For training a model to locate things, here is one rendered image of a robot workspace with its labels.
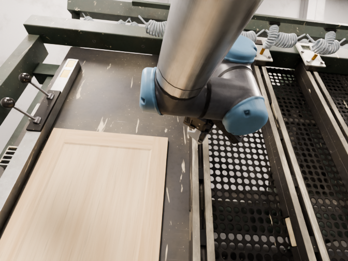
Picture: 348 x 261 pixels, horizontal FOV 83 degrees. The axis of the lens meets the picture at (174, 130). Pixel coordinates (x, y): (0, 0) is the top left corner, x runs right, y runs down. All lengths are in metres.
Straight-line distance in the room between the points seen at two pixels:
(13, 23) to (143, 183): 3.39
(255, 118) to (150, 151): 0.48
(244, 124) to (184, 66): 0.16
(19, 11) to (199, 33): 3.69
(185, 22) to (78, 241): 0.62
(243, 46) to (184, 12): 0.24
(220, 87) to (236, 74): 0.06
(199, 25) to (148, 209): 0.57
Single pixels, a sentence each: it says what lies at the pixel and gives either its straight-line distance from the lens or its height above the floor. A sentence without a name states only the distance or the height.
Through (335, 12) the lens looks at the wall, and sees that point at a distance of 4.93.
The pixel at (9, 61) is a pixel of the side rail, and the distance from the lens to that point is 1.19.
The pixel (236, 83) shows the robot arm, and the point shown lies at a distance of 0.36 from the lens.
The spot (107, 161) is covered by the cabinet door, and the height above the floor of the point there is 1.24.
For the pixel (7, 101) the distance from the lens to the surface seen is 0.83.
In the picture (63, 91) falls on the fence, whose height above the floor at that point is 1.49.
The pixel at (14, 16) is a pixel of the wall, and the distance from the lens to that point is 3.84.
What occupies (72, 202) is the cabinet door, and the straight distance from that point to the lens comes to 0.72.
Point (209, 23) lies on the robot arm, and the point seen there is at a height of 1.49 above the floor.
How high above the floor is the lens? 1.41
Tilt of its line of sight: 3 degrees down
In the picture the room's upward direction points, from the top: 5 degrees clockwise
